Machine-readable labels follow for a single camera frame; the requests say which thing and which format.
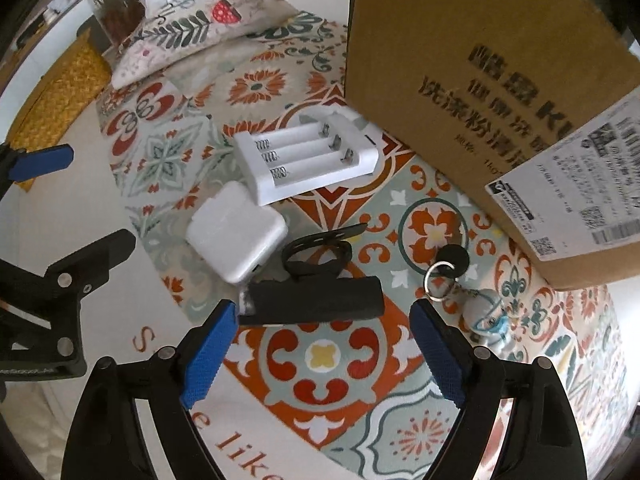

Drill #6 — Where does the yellow woven mat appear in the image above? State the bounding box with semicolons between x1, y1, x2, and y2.
7;30;112;192

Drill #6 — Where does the black rectangular device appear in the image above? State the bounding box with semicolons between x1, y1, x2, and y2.
237;275;385;327

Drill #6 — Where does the white power adapter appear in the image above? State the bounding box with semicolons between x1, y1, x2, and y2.
185;181;289;286

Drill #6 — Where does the figure keychain with black fob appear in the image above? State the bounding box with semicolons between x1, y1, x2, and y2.
423;243;511;349

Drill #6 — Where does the glass vase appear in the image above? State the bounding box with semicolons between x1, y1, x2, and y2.
75;0;146;47

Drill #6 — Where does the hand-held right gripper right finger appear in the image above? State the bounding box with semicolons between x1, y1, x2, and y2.
409;299;589;480

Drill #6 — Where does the white battery charger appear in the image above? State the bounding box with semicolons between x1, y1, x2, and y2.
233;105;384;207

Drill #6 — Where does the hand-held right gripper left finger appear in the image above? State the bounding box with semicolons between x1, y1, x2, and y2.
60;299;239;480

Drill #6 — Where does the brown cardboard box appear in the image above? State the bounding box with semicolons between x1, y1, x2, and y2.
345;0;640;292

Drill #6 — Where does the floral fabric tissue pouch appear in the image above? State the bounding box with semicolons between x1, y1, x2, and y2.
110;0;304;89

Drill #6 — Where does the black strap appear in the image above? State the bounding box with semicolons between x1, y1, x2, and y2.
281;222;369;281

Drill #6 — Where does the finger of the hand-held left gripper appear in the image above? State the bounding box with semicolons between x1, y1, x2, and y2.
0;229;137;312
0;143;75;192

